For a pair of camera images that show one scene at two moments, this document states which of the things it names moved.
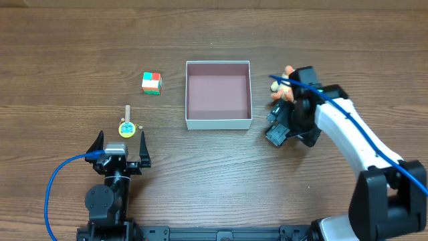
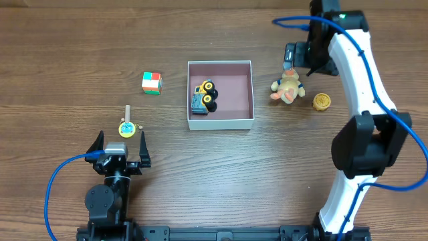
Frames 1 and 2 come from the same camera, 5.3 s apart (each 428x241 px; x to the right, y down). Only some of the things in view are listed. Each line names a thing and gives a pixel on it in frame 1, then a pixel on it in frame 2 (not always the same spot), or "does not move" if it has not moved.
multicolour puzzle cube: x=152 y=83 does not move
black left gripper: x=132 y=166 does not move
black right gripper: x=281 y=121 to x=301 y=56
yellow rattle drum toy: x=128 y=129 does not move
